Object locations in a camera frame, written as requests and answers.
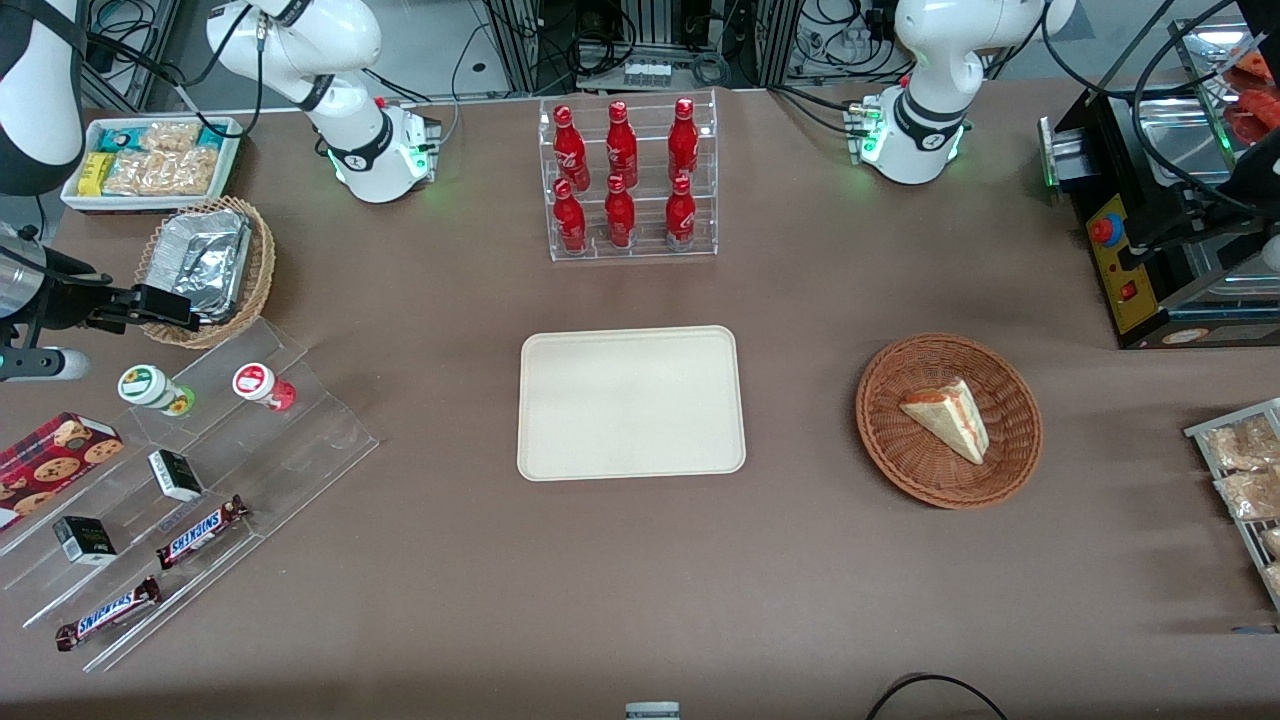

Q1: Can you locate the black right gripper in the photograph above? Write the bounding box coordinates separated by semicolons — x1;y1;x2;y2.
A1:
42;260;202;332

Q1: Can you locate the red gum bottle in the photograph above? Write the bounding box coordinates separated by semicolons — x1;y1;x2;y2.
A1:
232;362;298;413

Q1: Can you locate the beige plastic tray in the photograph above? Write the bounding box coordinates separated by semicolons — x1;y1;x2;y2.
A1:
517;325;747;482

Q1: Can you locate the aluminium foil container stack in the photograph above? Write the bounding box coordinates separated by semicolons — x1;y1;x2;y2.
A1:
137;209;252;326

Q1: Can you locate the black machine yellow panel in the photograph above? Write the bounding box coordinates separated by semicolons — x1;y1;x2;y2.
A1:
1038;18;1280;350

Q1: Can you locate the light wicker basket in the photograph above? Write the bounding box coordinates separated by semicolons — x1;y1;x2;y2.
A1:
133;196;277;350

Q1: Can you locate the white plastic tub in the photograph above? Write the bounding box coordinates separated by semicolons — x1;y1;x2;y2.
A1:
60;116;244;214

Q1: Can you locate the red packaged food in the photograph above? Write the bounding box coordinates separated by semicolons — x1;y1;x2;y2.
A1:
1222;50;1280;146

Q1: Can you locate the clear rice cracker bag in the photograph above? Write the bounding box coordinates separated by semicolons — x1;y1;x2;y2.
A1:
140;121;203;153
103;148;221;197

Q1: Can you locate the small black box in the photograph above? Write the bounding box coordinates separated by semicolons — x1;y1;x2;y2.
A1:
148;449;205;503
52;515;118;567

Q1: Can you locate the clear acrylic stepped display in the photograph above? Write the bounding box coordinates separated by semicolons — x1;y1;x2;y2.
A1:
0;318;380;673

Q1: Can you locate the red cookie box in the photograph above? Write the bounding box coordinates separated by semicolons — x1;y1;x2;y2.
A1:
0;412;125;531

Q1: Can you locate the Snickers chocolate bar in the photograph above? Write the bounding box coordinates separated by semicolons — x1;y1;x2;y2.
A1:
156;494;250;570
55;576;162;652

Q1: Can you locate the clear snack bag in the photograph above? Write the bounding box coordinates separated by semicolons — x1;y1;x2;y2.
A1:
1203;415;1280;473
1215;468;1280;521

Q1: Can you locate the wrapped triangle sandwich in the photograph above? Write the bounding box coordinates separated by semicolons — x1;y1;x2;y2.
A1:
899;377;990;466

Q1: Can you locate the brown wicker basket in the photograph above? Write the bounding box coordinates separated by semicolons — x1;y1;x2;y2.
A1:
855;333;1044;510

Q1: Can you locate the red cola bottle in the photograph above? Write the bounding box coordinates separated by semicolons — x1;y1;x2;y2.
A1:
553;104;591;191
553;179;588;253
605;100;639;189
604;174;637;249
668;97;700;183
665;175;697;251

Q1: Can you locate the clear acrylic bottle rack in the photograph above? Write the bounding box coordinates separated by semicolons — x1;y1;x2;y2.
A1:
538;88;719;263

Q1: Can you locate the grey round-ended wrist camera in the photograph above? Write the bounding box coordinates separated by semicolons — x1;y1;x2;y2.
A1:
0;347;90;382

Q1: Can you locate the metal wire tray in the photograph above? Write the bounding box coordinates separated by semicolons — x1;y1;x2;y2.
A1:
1184;398;1280;611

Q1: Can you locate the black cable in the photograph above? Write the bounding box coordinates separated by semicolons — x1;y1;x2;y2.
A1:
865;674;1011;720

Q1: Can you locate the aluminium equipment frame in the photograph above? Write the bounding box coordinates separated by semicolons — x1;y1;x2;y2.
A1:
480;0;811;96

